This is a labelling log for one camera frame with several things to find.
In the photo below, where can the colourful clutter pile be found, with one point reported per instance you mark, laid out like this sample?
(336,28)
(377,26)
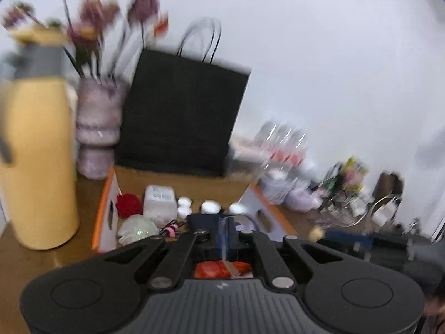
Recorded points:
(347,177)

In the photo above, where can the white tissue packet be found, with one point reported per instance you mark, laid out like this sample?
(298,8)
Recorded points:
(160,203)

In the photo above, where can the white mesh ball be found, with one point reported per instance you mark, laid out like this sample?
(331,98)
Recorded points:
(137,230)

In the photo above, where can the white round cap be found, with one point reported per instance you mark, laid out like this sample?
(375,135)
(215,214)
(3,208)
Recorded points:
(184,206)
(238,209)
(210,207)

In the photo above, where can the cardboard box with orange edges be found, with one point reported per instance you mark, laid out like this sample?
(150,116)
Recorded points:
(111,212)

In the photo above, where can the purple fluffy item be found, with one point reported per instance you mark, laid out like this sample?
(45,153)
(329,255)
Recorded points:
(301,200)

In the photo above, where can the yellow thermos jug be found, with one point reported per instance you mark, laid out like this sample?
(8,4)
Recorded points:
(36,160)

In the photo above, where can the wrapped pack of water bottles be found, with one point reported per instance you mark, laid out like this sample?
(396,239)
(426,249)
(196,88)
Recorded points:
(285,146)

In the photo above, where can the brown box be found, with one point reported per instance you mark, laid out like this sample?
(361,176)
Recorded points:
(389,184)

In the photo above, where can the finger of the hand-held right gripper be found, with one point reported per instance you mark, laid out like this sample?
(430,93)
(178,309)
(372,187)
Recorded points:
(344,236)
(361,253)

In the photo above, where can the dried pink flowers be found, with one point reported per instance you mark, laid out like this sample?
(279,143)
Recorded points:
(87,17)

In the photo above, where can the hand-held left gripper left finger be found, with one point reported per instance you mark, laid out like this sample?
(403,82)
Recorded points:
(217,238)

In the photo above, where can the pink marbled vase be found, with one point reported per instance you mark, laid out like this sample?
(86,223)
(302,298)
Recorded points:
(97,125)

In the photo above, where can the dark box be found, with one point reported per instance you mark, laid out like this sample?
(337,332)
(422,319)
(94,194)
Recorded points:
(201,223)

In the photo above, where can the black paper bag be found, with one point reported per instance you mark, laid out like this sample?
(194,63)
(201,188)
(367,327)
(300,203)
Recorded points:
(184,118)

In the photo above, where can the red and orange packet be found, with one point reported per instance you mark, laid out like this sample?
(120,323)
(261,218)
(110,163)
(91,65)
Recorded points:
(222,269)

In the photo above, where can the red fluffy item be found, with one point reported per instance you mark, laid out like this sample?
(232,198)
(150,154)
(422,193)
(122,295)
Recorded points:
(128,205)

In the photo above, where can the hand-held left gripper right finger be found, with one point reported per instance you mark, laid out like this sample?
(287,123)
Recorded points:
(230,236)

